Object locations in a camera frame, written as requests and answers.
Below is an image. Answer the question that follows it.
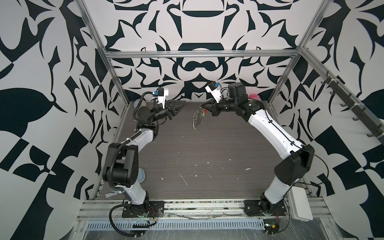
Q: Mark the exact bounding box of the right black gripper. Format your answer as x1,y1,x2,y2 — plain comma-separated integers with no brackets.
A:
202,96,240,117

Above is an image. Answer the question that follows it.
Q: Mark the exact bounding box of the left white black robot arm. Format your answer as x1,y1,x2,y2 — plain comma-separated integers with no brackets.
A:
102,100,186,210

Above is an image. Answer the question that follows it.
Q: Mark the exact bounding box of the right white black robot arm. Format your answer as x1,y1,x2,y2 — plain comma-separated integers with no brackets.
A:
200,82,315,213

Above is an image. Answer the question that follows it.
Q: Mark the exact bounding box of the pink black-haired doll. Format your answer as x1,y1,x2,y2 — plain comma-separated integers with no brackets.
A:
249,94,262,101

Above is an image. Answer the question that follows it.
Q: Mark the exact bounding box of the light blue pad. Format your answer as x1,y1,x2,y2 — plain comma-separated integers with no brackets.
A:
105,168,146,199

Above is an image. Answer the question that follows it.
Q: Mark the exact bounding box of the white box device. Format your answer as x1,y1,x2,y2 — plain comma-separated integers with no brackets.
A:
288,187,313,222

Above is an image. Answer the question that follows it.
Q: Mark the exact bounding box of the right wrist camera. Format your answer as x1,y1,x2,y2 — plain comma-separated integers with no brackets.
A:
205,81,223,103

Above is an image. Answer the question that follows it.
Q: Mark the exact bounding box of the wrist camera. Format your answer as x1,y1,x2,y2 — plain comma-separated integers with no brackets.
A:
153,88,169,109
205,81,223,103

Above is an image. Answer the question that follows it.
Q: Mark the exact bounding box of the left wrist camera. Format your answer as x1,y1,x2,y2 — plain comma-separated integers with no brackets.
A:
153,88,169,109

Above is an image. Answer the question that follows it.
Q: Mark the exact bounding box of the aluminium frame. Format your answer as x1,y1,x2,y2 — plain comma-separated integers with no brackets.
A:
74,0,384,145

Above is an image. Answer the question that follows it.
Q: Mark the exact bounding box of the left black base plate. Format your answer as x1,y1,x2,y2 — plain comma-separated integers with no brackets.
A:
122,201,165,218

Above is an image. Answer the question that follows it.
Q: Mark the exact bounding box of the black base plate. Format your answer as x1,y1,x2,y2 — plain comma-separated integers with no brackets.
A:
122,201,165,218
244,199,288,217

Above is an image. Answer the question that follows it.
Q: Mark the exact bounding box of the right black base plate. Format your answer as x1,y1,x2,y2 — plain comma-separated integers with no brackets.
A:
244,199,288,217

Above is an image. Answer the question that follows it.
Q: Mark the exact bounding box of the white ventilated cable duct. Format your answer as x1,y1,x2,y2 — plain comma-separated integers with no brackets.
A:
86,219,265,231

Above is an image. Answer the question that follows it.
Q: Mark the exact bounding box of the wall hook rail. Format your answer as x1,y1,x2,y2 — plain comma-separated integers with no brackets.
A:
320,71,384,145

